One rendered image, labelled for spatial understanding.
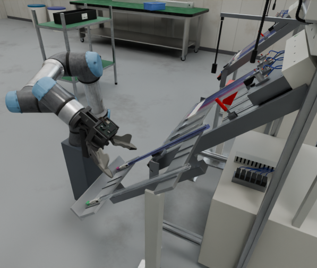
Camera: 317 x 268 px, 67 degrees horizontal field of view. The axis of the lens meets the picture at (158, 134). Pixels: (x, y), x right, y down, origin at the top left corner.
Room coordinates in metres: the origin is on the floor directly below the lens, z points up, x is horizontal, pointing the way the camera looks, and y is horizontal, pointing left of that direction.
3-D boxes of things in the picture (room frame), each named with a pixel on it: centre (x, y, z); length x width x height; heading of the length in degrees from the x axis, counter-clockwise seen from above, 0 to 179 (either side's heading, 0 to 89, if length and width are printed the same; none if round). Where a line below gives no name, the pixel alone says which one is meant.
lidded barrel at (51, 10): (7.44, 2.97, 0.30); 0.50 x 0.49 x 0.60; 152
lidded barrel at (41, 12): (7.83, 3.70, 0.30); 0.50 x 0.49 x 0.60; 152
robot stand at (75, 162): (1.28, 0.51, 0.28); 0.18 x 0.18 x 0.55; 62
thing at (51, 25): (3.25, 1.07, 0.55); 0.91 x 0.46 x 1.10; 155
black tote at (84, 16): (3.25, 1.07, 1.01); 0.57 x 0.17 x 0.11; 155
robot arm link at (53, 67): (0.93, 0.47, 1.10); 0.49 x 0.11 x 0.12; 5
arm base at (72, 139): (1.28, 0.51, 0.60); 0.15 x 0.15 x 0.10
